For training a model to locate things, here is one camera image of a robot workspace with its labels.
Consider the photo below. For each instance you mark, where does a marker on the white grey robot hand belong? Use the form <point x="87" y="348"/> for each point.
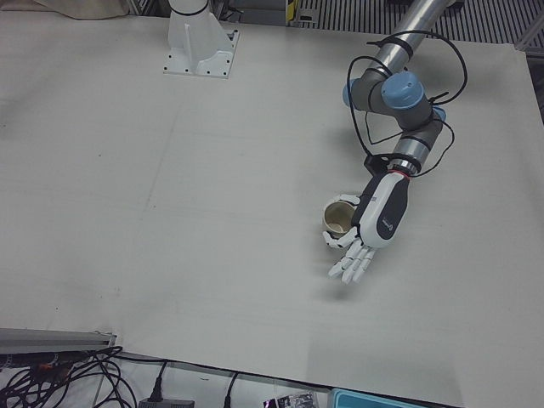
<point x="382" y="212"/>

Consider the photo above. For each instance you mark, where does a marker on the beige paper cup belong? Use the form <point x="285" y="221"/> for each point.
<point x="336" y="221"/>

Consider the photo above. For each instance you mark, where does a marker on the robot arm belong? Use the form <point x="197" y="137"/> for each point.
<point x="401" y="40"/>

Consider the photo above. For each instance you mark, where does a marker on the white table cover sheet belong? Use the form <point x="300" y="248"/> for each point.
<point x="212" y="191"/>

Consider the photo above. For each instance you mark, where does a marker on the light blue storage box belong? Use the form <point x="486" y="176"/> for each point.
<point x="361" y="401"/>

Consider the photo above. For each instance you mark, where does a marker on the black white labelled item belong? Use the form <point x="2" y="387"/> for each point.
<point x="293" y="401"/>

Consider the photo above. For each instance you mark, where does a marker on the black power adapter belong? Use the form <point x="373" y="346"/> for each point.
<point x="166" y="403"/>

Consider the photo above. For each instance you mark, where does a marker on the black hub red ports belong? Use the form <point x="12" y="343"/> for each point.
<point x="47" y="364"/>

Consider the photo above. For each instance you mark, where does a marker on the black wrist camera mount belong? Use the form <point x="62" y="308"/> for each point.
<point x="376" y="163"/>

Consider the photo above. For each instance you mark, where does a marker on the aluminium frame corner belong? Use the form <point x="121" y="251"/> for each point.
<point x="533" y="38"/>

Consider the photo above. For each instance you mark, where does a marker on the white bolted pedestal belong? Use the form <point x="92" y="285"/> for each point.
<point x="200" y="47"/>

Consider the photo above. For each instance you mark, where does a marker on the aluminium profile post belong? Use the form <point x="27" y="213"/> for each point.
<point x="51" y="338"/>

